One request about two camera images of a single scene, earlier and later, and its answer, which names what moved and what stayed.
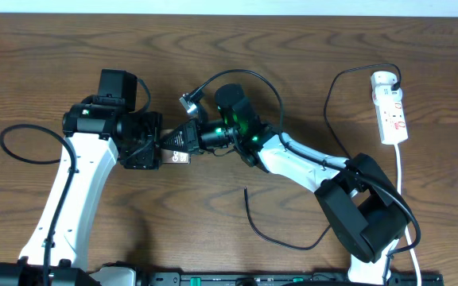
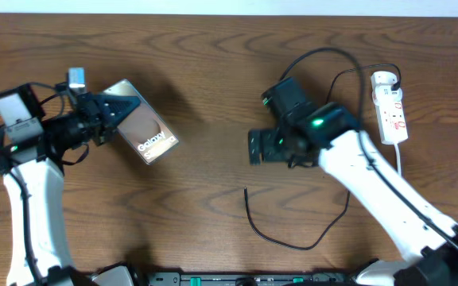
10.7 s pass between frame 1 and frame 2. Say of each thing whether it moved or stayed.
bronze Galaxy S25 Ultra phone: moved
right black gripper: moved
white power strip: stayed
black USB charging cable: stayed
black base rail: stayed
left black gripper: moved
